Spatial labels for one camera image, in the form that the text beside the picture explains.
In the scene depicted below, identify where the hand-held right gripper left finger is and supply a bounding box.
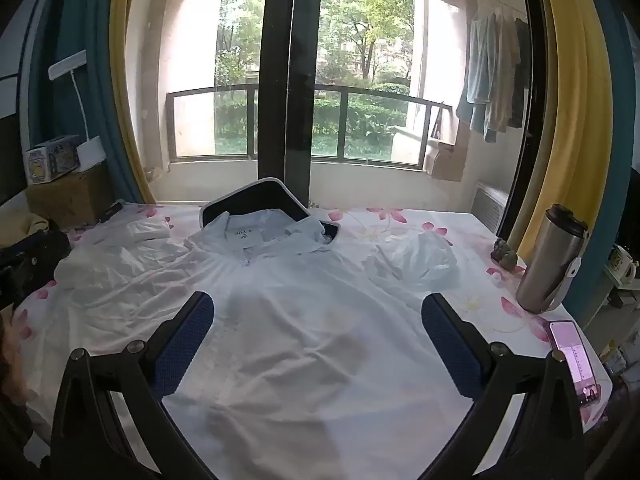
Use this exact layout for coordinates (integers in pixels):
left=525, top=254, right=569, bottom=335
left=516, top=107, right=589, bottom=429
left=50, top=291, right=216, bottom=480

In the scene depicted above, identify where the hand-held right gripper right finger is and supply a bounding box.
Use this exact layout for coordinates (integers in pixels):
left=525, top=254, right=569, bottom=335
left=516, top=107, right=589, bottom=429
left=417, top=292, right=586, bottom=480

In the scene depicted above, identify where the white shirt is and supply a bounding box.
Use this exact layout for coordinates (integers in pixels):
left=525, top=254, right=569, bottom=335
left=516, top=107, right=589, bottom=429
left=52, top=208, right=488, bottom=480

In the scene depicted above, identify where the pink floral bed sheet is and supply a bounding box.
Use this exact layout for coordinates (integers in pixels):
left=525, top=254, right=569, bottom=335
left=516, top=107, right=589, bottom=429
left=10, top=202, right=613, bottom=466

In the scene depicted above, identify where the white plastic bag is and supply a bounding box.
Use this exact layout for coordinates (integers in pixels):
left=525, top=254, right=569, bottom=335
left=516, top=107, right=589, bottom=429
left=364, top=232, right=460, bottom=291

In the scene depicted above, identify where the small stone figure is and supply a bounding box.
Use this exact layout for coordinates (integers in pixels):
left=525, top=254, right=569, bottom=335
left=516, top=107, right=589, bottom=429
left=490, top=237, right=520, bottom=272

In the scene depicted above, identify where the small white folded packet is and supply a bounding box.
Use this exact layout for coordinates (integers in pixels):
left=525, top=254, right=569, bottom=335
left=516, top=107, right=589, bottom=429
left=125, top=217, right=171, bottom=243

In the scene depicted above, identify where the pink smartphone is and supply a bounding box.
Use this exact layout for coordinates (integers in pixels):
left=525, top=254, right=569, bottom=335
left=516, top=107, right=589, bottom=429
left=547, top=319, right=601, bottom=408

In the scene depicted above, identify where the stainless steel tumbler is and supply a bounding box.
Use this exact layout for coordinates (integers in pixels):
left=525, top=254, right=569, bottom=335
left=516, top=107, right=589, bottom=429
left=515, top=203, right=590, bottom=315

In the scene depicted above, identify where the white outdoor air conditioner unit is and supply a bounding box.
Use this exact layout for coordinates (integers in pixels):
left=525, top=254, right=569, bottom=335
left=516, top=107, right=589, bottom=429
left=470, top=180, right=511, bottom=233

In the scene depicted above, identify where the teal curtain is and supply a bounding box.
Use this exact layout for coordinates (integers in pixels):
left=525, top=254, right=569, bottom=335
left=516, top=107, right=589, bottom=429
left=570, top=0, right=636, bottom=326
left=27, top=0, right=146, bottom=206

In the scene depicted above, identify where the black bag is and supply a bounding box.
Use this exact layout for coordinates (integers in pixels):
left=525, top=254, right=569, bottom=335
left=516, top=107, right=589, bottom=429
left=0, top=230, right=71, bottom=306

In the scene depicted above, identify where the balcony cardboard box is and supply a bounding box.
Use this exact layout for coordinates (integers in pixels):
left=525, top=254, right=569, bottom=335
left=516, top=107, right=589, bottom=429
left=425, top=127, right=473, bottom=183

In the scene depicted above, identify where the brown cardboard box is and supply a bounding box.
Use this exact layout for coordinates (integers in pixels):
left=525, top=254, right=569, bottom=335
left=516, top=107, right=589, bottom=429
left=25, top=162, right=118, bottom=226

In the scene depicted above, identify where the white printed mug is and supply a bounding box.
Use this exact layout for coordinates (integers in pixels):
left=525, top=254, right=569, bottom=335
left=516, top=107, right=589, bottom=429
left=605, top=245, right=638, bottom=288

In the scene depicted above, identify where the beige cloth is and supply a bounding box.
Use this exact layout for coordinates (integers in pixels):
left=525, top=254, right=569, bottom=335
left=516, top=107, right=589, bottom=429
left=0, top=210, right=51, bottom=248

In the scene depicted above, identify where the cartoon printed paper box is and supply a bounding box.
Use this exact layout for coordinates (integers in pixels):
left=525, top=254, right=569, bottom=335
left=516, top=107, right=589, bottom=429
left=24, top=135, right=81, bottom=184

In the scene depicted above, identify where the dark metal balcony railing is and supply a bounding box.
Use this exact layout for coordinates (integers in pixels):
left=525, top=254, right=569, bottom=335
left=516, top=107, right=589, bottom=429
left=165, top=82, right=453, bottom=163

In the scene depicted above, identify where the hanging light blue towel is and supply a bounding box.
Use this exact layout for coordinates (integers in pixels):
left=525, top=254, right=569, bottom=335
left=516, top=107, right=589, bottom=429
left=454, top=12, right=501, bottom=143

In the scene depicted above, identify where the hanging beige garment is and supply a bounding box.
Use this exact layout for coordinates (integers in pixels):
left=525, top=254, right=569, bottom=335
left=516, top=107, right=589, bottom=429
left=487, top=15, right=521, bottom=133

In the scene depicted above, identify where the yellow curtain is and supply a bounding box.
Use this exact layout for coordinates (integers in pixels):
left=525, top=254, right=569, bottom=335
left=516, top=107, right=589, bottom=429
left=515, top=0, right=633, bottom=271
left=109, top=0, right=158, bottom=206

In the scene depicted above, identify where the hanging dark garment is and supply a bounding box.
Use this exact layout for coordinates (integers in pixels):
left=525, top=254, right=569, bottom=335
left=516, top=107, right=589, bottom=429
left=507, top=17, right=531, bottom=128

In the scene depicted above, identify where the white desk lamp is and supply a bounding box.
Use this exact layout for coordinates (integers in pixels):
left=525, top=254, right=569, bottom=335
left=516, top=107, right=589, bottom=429
left=47, top=51, right=106, bottom=168

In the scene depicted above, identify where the black sliding door frame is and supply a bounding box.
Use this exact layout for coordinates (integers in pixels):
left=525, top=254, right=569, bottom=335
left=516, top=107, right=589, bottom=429
left=255, top=0, right=323, bottom=206

